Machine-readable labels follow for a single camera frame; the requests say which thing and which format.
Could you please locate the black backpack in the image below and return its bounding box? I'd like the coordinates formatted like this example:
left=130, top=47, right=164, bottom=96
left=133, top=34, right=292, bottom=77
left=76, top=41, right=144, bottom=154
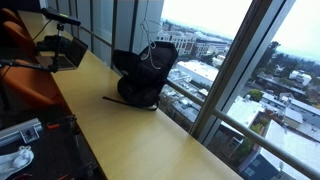
left=112, top=41, right=178, bottom=111

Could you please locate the metal window railing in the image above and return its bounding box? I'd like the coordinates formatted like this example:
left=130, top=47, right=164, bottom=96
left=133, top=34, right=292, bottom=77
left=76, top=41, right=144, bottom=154
left=77, top=27, right=320, bottom=180

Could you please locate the open laptop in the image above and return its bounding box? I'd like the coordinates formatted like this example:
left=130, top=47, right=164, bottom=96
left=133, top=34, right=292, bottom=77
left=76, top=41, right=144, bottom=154
left=36, top=37, right=88, bottom=72

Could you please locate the orange chair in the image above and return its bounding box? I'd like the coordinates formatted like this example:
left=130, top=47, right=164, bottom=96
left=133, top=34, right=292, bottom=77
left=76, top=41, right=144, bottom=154
left=1, top=8, right=38, bottom=58
left=1, top=66, right=65, bottom=108

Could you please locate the white cloth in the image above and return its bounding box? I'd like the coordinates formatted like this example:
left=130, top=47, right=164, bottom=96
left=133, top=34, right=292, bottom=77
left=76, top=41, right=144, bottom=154
left=0, top=146, right=34, bottom=180

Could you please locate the red handled clamp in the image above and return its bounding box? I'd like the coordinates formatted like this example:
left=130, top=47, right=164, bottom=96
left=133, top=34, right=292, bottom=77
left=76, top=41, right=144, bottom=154
left=46, top=115, right=77, bottom=129

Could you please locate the black camera on stand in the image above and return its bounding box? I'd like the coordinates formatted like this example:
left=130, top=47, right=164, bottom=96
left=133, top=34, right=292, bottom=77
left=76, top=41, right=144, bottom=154
left=41, top=8, right=80, bottom=57

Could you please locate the aluminium rail bracket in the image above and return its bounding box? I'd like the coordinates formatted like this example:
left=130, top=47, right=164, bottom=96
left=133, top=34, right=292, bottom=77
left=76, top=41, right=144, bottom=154
left=0, top=118, right=42, bottom=147

